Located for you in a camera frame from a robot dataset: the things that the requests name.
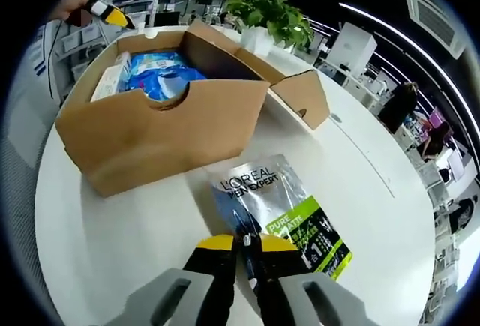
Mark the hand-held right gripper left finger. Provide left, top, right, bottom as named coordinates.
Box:
left=100, top=235, right=236, bottom=326

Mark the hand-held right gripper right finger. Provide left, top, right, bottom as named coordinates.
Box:
left=257, top=234, right=371, bottom=326

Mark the blue soft pad pack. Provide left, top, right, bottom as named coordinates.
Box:
left=125, top=50, right=188, bottom=79

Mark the white printed carton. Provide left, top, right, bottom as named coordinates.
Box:
left=89, top=52, right=132, bottom=103

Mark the blue wet wipes pack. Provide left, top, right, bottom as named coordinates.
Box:
left=127, top=69, right=208, bottom=103

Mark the silver green soft sachet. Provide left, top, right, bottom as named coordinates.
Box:
left=208, top=153, right=354, bottom=293

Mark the brown cardboard shoe box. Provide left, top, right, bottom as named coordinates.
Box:
left=55, top=19, right=331, bottom=199

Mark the person's left hand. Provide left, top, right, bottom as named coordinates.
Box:
left=52, top=0, right=92, bottom=22

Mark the grey metal storage shelf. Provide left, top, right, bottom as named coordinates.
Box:
left=33, top=0, right=158, bottom=91

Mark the green potted plant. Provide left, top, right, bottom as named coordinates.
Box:
left=223, top=0, right=315, bottom=58

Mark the white table socket strip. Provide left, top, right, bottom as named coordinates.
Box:
left=329, top=112, right=395, bottom=199

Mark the white square pillar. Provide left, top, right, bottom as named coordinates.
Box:
left=329, top=22, right=378, bottom=79

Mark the long curved ceiling light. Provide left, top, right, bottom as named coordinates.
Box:
left=339, top=2, right=474, bottom=112

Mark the ceiling air conditioner unit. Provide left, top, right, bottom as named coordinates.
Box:
left=403, top=0, right=468, bottom=61

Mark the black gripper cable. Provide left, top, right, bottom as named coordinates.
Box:
left=46, top=22, right=63, bottom=98

